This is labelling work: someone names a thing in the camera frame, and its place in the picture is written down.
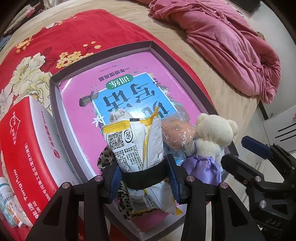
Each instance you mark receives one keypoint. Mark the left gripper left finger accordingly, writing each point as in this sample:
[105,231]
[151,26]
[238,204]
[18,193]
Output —
[59,218]

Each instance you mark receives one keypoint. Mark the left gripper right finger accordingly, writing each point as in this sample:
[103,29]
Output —
[230,218]

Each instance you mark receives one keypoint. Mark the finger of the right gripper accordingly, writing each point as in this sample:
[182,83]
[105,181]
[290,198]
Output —
[256,147]
[240,170]

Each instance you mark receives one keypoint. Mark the teddy bear purple dress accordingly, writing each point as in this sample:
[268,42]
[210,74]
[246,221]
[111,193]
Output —
[213,134]

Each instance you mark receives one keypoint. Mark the leopard print scrunchie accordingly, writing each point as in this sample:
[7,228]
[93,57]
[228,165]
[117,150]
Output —
[123,201]

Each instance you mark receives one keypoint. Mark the bagged beige round puff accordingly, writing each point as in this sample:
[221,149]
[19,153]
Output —
[178,133]

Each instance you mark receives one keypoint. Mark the yellow white snack packet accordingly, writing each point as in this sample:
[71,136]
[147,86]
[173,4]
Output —
[137,146]

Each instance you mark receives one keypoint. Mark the beige bed sheet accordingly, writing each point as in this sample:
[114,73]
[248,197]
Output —
[39,49]

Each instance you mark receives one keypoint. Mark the white vitamin bottle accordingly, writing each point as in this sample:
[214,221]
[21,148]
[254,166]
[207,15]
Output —
[8,205]

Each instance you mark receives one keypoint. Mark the red white cardboard box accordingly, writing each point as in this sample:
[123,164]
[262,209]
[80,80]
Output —
[35,159]

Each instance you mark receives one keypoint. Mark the pink crumpled duvet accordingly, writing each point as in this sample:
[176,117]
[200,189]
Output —
[224,38]

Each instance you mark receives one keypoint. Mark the red floral blanket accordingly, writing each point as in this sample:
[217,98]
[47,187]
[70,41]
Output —
[32,155]

